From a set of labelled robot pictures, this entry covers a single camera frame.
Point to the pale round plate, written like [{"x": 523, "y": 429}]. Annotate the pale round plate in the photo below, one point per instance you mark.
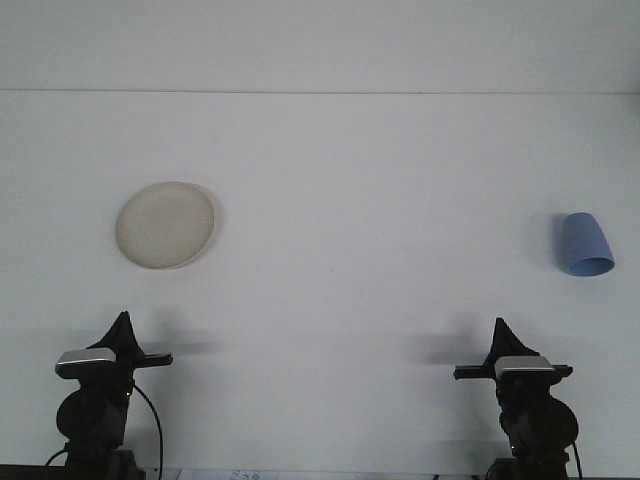
[{"x": 165, "y": 225}]

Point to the pale blue cup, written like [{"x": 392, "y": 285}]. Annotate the pale blue cup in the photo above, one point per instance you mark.
[{"x": 582, "y": 240}]

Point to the grey gripper camera box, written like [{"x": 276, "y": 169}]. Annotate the grey gripper camera box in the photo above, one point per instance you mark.
[
  {"x": 85, "y": 361},
  {"x": 522, "y": 366}
]

